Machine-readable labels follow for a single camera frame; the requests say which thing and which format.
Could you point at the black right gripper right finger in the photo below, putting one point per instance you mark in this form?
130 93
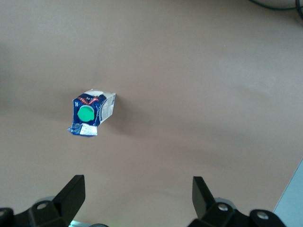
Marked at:
208 212

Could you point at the blue white milk carton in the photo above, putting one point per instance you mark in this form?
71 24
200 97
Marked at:
86 114

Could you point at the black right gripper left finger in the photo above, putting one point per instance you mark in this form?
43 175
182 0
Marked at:
64 205

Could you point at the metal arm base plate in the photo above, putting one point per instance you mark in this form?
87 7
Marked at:
80 224

